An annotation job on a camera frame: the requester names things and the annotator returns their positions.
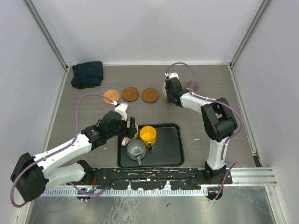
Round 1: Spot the pink ceramic mug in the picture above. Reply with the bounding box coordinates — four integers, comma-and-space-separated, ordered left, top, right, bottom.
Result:
121, 121, 139, 147

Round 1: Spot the white ceramic mug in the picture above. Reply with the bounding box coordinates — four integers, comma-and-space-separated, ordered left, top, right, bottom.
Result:
162, 83, 167, 97

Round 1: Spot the purple glass mug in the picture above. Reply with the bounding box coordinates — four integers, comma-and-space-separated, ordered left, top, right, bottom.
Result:
184, 79, 199, 92

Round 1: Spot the dark wooden coaster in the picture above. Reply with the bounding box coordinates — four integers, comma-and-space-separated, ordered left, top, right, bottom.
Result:
142, 88, 159, 103
121, 87, 139, 102

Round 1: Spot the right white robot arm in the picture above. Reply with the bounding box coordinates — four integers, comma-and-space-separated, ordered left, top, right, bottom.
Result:
164, 77, 238, 184

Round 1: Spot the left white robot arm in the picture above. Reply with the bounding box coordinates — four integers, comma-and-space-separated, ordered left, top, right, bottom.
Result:
10, 111, 137, 207

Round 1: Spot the yellow mug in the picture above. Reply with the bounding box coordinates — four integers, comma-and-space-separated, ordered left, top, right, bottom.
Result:
139, 126, 157, 150

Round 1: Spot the grey glass mug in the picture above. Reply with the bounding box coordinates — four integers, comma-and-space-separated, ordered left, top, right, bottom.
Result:
127, 140, 146, 166

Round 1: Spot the black plastic tray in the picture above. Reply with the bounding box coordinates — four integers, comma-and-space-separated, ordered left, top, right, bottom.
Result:
117, 123, 185, 169

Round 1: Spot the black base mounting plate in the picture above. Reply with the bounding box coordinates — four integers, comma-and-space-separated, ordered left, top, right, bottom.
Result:
66, 167, 233, 190

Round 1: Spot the dark blue folded cloth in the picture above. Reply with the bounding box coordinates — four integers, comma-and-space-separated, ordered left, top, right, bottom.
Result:
71, 61, 104, 89

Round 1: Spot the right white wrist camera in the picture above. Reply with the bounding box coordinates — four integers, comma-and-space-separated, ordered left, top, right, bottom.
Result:
165, 72, 179, 79

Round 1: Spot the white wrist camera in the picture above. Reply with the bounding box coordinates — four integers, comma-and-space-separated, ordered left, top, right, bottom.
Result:
165, 72, 179, 79
112, 101, 128, 121

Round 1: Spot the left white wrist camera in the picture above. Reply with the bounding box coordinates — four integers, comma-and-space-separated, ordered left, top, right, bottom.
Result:
112, 101, 128, 121

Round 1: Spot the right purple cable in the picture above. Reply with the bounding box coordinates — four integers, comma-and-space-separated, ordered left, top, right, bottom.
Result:
165, 62, 245, 201

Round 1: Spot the purple cable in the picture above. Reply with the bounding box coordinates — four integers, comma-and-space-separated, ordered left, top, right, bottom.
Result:
165, 62, 245, 201
9, 94, 119, 208

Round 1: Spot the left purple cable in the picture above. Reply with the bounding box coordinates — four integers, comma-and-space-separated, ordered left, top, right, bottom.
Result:
9, 94, 119, 208

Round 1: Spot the white slotted cable duct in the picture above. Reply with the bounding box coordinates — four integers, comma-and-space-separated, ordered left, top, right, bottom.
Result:
42, 186, 208, 197

